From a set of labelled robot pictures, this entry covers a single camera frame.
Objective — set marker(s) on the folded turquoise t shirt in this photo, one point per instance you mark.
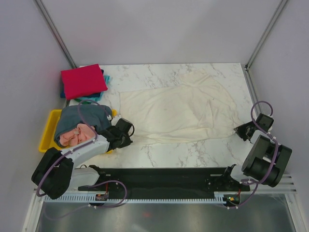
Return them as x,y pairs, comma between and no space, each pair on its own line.
97,97

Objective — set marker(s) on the grey blue t shirt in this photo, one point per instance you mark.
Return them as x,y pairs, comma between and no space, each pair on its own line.
89,114

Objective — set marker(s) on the yellow plastic tray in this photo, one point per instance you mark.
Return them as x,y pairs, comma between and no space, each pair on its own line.
47,140

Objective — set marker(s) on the left aluminium frame post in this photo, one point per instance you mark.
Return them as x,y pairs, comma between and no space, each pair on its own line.
52,27

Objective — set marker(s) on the white slotted cable duct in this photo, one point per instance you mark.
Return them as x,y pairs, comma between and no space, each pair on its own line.
93,198

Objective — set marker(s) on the aluminium frame post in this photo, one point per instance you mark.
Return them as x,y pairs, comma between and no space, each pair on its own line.
271,24
52,27

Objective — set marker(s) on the folded green t shirt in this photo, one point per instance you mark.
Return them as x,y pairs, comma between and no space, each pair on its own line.
84,101

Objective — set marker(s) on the folded magenta t shirt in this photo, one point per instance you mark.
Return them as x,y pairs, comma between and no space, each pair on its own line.
83,81

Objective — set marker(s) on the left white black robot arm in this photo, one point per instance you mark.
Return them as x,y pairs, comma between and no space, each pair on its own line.
58,170

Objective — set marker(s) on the pink t shirt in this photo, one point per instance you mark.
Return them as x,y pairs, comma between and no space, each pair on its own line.
78,135

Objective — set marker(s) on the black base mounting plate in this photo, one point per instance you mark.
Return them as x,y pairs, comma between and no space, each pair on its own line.
163,182

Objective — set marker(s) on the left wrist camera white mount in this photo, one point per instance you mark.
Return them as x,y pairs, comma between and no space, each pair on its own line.
114,118

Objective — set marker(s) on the folded navy blue t shirt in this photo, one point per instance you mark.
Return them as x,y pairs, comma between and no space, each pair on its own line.
63,93

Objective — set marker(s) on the aluminium extrusion rail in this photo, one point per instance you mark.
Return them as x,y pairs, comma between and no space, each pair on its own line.
285,186

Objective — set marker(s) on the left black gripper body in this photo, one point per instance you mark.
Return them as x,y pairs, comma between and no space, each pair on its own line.
125,141

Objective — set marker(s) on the right aluminium frame post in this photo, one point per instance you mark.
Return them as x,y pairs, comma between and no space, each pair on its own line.
271,24

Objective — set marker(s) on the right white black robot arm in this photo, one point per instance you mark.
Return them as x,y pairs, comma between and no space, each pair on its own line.
267,159

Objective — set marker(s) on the cream white t shirt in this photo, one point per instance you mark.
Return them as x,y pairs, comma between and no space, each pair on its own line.
198,109

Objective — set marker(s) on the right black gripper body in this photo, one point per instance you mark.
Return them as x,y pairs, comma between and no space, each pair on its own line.
242,129

